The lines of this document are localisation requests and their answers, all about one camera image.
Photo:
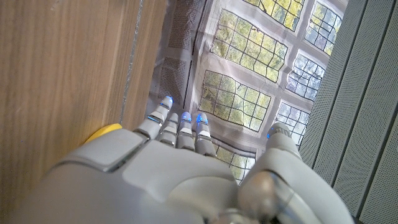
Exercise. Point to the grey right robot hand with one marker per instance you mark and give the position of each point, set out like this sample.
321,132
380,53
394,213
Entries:
155,180

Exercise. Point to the yellow toy strawberry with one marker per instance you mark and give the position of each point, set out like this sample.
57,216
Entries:
104,130

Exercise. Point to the printed window backdrop cloth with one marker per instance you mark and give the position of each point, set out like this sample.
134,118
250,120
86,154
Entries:
242,62

